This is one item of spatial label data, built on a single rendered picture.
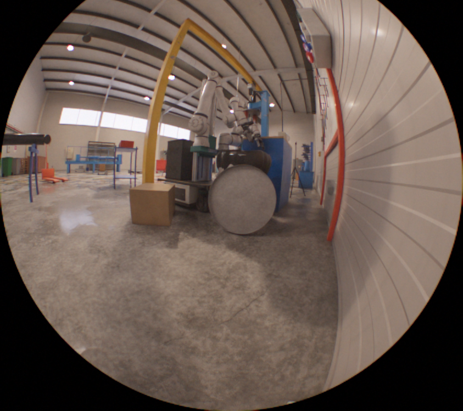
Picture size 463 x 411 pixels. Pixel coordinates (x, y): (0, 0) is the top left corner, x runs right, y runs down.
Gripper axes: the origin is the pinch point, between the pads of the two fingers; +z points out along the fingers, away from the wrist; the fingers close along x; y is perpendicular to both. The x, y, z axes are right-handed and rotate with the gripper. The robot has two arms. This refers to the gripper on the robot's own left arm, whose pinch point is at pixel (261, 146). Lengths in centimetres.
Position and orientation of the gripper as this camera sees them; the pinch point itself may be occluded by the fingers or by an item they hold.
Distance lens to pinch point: 166.3
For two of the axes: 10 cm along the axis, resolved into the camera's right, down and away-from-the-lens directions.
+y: 7.8, -3.1, -5.4
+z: 2.0, 9.5, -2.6
